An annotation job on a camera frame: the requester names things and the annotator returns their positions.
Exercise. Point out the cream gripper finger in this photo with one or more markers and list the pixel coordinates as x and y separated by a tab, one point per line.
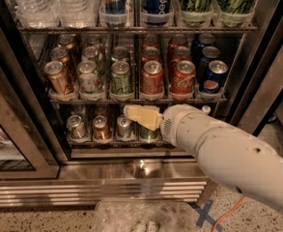
150	121
134	111

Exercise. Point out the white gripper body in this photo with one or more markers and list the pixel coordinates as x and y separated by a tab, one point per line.
177	124

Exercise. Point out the red coke can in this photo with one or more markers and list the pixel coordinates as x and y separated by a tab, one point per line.
152	78
150	53
150	41

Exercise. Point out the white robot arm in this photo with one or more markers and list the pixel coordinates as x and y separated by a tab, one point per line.
230	156

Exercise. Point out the bottom green can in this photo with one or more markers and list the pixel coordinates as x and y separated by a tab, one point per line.
148	134

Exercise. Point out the silver can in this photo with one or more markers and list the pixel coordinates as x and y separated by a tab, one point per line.
76	127
124	128

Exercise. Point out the front right coca-cola can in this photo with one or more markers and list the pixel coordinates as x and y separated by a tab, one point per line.
183	78

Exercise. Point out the bottom orange can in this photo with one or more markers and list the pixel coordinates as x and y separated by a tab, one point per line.
101	128

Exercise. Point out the front green soda can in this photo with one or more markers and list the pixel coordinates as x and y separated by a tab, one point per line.
120	78

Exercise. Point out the green soda can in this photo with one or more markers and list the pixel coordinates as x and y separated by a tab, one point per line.
120	78
119	53

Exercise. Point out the front blue pepsi can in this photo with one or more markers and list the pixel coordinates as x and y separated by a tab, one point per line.
214	77

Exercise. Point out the bottom left silver can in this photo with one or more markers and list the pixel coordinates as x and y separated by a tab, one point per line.
76	127

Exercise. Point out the front white green can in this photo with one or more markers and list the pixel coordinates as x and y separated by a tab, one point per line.
88	77

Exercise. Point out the white green can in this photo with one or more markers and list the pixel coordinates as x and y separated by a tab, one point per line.
92	53
88	77
95	40

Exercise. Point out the rear right coke can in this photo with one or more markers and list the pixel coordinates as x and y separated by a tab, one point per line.
176	41

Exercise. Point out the rear blue pepsi can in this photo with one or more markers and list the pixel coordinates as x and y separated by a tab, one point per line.
199	42

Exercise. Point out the rear white green can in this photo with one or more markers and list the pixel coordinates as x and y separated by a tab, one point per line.
95	40

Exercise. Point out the stainless steel fridge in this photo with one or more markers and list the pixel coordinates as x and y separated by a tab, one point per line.
91	170

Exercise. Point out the front gold soda can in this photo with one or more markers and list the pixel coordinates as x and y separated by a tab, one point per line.
59	78

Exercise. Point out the gold soda can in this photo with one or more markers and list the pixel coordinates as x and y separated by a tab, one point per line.
61	54
59	78
69	42

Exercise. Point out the tall blue pepsi can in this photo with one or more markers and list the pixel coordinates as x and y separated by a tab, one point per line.
156	11

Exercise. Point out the tall red bull can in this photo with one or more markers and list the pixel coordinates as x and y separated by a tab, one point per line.
114	10

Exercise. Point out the rear gold soda can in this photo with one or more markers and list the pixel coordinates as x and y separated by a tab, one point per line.
69	42

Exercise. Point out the left green tall can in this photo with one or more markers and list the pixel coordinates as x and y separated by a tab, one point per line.
196	12

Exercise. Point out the green tall can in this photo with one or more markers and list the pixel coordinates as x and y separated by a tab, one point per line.
196	12
235	13

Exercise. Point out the glass fridge door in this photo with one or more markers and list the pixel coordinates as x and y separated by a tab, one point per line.
23	152

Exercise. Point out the right green tall can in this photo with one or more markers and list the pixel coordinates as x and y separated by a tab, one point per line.
235	13

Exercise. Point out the right brown juice bottle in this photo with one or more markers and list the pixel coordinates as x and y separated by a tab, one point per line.
206	109

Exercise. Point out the blue tape cross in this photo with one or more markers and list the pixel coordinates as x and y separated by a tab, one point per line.
204	213

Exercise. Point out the clear plastic bin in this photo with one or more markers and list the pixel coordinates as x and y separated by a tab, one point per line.
143	216

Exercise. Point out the right clear water bottle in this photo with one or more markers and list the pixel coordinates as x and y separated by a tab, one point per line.
78	13

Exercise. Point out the clear water bottle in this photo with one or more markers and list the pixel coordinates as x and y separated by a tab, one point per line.
36	13
78	13

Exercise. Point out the left clear water bottle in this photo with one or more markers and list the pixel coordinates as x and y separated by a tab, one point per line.
36	13

